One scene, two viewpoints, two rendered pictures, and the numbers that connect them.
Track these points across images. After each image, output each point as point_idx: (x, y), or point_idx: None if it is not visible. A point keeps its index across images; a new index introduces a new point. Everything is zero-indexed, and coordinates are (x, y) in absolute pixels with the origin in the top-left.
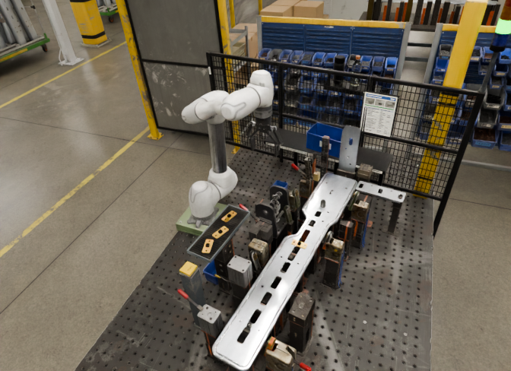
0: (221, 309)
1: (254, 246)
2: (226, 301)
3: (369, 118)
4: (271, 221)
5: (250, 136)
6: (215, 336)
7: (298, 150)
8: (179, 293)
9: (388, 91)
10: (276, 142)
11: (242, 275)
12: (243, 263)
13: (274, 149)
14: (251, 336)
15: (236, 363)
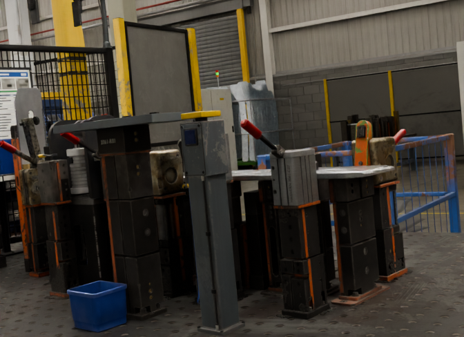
0: (199, 315)
1: (164, 150)
2: (180, 313)
3: (1, 114)
4: None
5: None
6: (318, 196)
7: None
8: (250, 123)
9: (13, 65)
10: None
11: (227, 142)
12: None
13: (79, 7)
14: (335, 168)
15: (382, 166)
